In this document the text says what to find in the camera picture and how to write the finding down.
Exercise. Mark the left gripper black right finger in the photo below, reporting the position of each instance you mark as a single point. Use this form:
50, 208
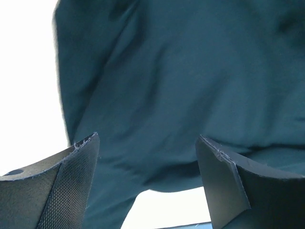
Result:
244, 194

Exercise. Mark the black t shirt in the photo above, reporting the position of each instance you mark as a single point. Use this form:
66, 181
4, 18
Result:
151, 76

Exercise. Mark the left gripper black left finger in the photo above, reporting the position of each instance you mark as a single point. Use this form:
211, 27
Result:
51, 193

